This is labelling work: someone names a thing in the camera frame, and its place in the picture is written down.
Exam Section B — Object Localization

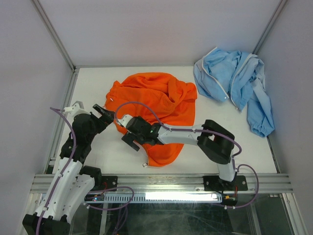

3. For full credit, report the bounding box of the orange zip jacket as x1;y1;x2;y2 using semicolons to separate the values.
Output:
104;72;198;168

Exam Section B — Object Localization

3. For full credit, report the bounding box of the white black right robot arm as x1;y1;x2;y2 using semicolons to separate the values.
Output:
117;115;236;189

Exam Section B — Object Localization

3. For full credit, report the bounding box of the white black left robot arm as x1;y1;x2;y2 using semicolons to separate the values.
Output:
22;102;114;235

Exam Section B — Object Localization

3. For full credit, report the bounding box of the light blue zip jacket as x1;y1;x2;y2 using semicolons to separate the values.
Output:
193;47;275;138

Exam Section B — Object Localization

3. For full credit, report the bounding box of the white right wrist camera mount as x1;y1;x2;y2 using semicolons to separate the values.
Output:
115;114;134;129

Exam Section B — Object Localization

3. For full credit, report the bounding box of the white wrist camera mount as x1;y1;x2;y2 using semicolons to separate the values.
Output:
63;101;85;117
115;114;134;129

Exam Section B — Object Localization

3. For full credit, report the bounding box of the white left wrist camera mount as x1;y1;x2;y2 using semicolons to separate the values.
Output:
63;101;85;117

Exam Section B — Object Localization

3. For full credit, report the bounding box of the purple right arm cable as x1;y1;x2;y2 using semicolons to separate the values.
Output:
114;101;260;210

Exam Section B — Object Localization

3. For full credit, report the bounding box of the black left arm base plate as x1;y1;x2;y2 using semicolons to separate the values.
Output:
99;175;118;191

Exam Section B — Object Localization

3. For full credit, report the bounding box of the white slotted cable duct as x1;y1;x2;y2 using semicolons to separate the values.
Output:
84;191;223;204

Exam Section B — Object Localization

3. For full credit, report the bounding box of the aluminium front rail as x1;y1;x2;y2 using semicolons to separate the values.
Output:
30;173;293;194

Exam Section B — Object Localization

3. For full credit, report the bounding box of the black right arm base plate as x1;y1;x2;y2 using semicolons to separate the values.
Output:
203;175;248;192

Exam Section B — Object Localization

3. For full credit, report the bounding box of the left aluminium corner post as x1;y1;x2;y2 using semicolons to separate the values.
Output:
31;0;76;71

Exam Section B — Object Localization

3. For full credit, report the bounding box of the aluminium corner post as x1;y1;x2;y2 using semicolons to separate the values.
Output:
31;0;76;71
252;0;289;54

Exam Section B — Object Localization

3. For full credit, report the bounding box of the right aluminium corner post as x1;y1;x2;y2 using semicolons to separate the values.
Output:
252;0;289;54

